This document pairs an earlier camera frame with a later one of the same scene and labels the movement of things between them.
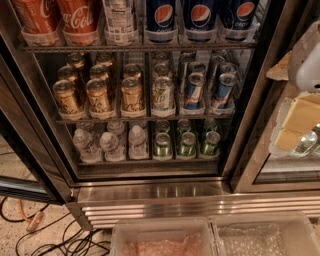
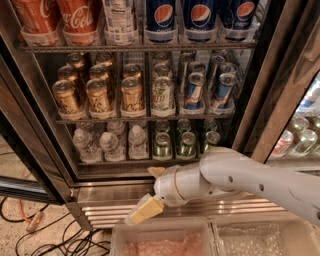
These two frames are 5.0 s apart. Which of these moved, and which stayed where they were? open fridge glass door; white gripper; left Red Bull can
Moved: white gripper
Stayed: left Red Bull can; open fridge glass door
